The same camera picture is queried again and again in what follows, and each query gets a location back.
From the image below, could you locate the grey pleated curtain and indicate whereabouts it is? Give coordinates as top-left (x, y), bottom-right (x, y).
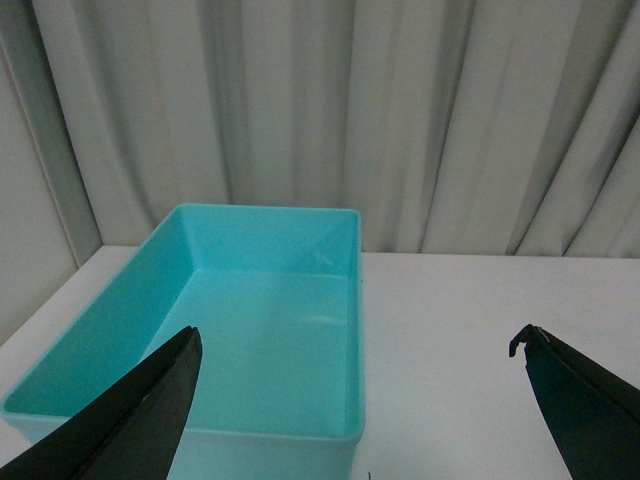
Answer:
top-left (1, 1), bottom-right (639, 338)

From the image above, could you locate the turquoise plastic storage bin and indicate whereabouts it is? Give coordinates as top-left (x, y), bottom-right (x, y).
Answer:
top-left (1, 204), bottom-right (365, 479)

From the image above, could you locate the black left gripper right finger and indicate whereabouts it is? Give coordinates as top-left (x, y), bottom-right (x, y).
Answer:
top-left (509, 324), bottom-right (639, 479)

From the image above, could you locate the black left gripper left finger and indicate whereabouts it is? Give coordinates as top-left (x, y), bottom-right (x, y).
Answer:
top-left (1, 326), bottom-right (203, 479)

